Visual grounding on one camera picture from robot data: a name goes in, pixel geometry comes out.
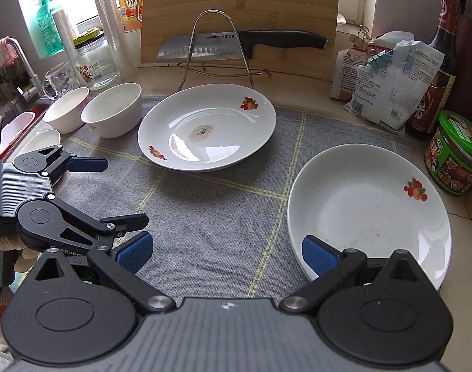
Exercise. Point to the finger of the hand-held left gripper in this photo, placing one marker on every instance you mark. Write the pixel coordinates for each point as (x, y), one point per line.
(131, 221)
(86, 165)

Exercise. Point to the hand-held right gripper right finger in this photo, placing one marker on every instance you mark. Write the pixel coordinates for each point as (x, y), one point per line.
(319, 256)

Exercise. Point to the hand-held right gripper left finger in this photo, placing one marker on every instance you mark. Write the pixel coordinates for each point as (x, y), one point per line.
(134, 254)

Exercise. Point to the white floral plate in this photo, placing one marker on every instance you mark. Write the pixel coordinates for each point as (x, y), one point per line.
(367, 209)
(220, 139)

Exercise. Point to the person's left hand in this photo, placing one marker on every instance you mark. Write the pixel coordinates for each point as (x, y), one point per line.
(26, 261)

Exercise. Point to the white plastic colander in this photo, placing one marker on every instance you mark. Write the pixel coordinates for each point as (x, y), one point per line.
(19, 124)

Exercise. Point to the steel sink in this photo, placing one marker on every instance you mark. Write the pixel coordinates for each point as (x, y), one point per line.
(7, 102)

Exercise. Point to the clear glass mug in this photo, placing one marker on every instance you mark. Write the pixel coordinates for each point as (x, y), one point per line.
(61, 81)

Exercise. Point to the grey and teal checkered towel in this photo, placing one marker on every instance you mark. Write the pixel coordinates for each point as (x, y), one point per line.
(220, 221)

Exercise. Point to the glass jar with green lid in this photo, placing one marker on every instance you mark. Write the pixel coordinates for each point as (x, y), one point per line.
(96, 69)

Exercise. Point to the metal faucet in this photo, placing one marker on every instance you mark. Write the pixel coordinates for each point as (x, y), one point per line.
(24, 62)

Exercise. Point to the roll of clear plastic bags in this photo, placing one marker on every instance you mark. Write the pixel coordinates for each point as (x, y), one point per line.
(65, 38)

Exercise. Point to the pink cloth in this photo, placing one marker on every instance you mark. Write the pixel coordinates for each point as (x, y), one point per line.
(1, 56)

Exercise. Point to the stack of clear plastic cups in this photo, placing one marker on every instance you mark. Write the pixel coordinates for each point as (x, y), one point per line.
(112, 35)

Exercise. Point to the green dish soap bottle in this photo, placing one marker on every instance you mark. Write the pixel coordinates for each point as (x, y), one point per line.
(49, 27)

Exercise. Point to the orange cooking wine bottle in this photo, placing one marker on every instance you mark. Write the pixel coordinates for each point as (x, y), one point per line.
(129, 0)

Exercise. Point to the green-lidded sauce jar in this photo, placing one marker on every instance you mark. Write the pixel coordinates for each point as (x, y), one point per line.
(456, 155)

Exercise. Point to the white plastic packet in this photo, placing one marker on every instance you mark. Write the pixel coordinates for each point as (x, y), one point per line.
(394, 97)

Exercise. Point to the white and orange packet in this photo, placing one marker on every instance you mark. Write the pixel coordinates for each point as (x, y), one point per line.
(346, 73)

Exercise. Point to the dark soy sauce bottle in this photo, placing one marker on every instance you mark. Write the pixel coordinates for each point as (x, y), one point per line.
(437, 97)

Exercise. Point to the green clip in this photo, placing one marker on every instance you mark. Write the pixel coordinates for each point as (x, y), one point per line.
(381, 61)

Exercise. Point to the metal binder clip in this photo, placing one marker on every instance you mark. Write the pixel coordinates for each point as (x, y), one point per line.
(359, 40)

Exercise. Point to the bamboo cutting board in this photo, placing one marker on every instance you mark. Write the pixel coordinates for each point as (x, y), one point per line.
(259, 0)

